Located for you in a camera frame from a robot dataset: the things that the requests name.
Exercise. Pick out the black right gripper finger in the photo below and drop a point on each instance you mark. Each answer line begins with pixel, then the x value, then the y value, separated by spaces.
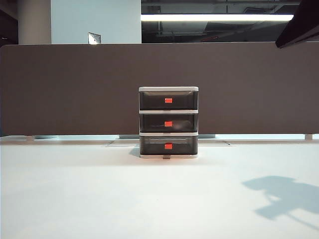
pixel 301 25

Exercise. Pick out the clear plastic container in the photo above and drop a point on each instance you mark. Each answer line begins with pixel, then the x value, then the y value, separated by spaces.
pixel 152 123

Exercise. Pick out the long ceiling light strip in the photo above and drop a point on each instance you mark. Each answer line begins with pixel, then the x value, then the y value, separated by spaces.
pixel 211 17

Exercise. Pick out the white partition foot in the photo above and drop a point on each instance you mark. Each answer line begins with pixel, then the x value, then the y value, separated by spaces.
pixel 30 138
pixel 309 136

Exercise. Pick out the brown desk partition panel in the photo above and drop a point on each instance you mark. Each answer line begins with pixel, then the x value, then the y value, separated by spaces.
pixel 62 99

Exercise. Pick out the round grey column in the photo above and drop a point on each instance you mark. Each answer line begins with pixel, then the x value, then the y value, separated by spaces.
pixel 33 22

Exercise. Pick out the bluish object behind partition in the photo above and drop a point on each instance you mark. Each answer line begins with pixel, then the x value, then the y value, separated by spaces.
pixel 45 137

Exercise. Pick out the white plastic drawer cabinet frame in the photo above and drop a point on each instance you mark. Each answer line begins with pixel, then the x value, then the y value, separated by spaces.
pixel 169 88

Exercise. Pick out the silver wall plate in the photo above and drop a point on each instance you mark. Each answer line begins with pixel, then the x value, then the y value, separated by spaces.
pixel 94 38

